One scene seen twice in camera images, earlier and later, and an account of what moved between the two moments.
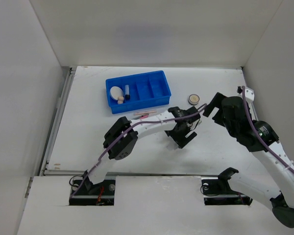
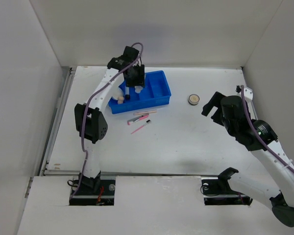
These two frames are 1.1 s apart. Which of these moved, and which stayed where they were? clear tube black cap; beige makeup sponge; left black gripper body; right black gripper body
Moved: left black gripper body
Stayed: clear tube black cap; right black gripper body; beige makeup sponge
